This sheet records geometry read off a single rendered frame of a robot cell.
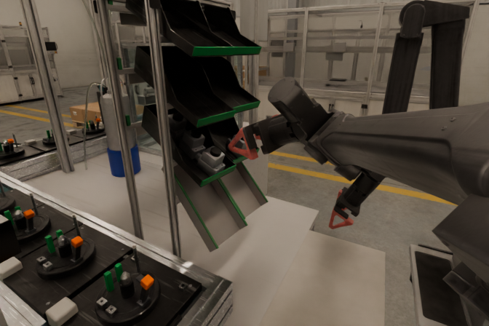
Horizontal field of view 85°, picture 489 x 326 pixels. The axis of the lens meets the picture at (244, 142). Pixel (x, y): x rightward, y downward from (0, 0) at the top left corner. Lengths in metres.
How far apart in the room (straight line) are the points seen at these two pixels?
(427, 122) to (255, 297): 0.75
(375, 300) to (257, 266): 0.35
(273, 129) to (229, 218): 0.42
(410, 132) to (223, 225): 0.71
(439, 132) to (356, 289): 0.80
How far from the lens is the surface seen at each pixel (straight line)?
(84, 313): 0.79
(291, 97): 0.44
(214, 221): 0.84
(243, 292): 0.89
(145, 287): 0.66
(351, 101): 4.38
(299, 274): 0.95
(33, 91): 10.16
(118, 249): 0.92
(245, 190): 0.98
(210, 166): 0.72
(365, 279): 0.99
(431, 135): 0.19
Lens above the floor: 1.53
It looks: 20 degrees down
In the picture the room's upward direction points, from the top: straight up
